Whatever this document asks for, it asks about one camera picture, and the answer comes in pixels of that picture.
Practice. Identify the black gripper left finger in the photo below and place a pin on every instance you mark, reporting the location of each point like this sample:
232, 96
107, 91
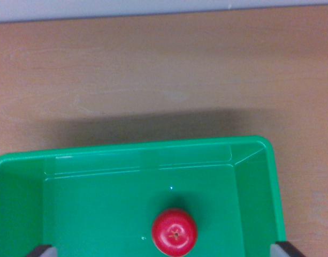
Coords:
43, 251

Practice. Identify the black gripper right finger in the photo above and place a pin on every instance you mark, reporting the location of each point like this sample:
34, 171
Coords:
283, 249

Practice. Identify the red tomato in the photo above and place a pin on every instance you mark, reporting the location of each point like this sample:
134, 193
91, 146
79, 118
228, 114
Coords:
175, 232

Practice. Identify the green plastic bin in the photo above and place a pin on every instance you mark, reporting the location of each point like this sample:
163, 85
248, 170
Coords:
99, 203

